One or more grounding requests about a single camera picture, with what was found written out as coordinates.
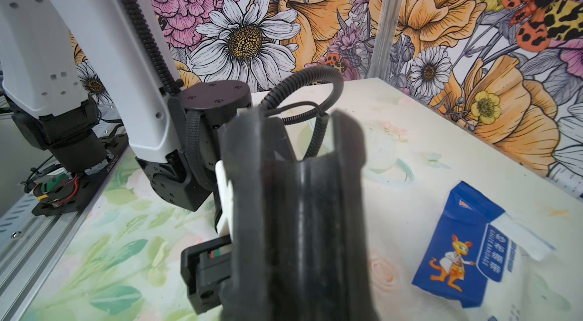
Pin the blue white bandage packet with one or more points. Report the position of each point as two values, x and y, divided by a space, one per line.
479 256

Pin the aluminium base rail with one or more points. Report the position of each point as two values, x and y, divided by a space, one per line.
27 262

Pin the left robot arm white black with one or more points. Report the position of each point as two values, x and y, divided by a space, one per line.
86 78

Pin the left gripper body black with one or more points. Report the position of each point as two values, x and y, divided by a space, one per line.
214 239

